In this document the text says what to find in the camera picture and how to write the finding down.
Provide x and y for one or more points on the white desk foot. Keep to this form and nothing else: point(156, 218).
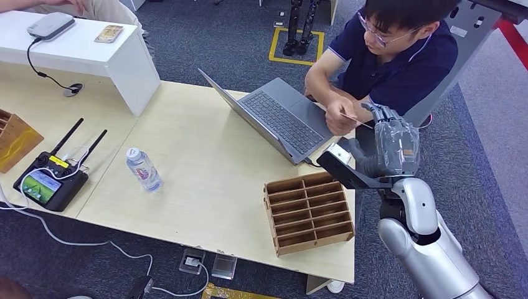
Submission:
point(335, 286)

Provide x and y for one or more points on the black power adapter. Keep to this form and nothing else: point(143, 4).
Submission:
point(138, 289)

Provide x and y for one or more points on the grey open laptop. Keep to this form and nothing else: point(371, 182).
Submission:
point(284, 119)

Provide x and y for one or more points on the square floor socket lid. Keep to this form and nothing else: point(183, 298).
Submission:
point(224, 267)

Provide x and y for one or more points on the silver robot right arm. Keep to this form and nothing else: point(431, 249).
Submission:
point(429, 247)

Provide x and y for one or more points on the pale wrist camera on bracket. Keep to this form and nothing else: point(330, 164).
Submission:
point(338, 153)

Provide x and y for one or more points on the floor socket with plug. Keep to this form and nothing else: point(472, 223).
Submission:
point(192, 261)

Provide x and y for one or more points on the yellow floor tape square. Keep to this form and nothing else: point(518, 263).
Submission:
point(272, 45)

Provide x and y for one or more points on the grey flat router box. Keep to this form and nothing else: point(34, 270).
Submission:
point(50, 25)

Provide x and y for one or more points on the wooden slotted card organizer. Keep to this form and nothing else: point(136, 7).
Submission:
point(305, 214)

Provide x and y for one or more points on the grey metal stand column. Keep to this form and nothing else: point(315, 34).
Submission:
point(470, 53)

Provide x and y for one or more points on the gold patterned floor plate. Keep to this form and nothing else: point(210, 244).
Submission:
point(222, 294)

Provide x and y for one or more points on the black controller with antennas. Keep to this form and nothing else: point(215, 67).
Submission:
point(49, 187)

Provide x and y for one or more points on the person in beige trousers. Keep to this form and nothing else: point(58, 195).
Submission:
point(103, 10)

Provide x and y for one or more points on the brown rounded object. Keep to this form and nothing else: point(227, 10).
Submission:
point(12, 291)

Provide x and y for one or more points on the white desk riser shelf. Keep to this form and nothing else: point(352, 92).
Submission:
point(82, 57)

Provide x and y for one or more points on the clear plastic water bottle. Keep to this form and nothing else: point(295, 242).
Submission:
point(143, 171)

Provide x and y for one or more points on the person's glasses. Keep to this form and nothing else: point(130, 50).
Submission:
point(379, 39)

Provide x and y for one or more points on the red bar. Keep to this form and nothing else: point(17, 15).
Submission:
point(513, 41)

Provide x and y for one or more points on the dark metal beam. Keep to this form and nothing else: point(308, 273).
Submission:
point(503, 10)

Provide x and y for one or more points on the gold patterned phone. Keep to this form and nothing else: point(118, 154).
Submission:
point(109, 34)

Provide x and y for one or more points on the person's right hand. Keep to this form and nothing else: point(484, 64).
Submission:
point(340, 117)

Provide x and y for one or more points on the thin card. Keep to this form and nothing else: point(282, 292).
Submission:
point(357, 120)

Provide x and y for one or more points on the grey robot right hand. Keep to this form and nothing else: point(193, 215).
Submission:
point(398, 148)

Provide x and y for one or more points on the black robot legs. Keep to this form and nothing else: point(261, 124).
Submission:
point(293, 29)

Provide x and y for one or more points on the brown wooden box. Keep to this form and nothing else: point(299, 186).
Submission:
point(16, 142)

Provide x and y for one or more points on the white table leg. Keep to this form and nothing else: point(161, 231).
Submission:
point(334, 10)

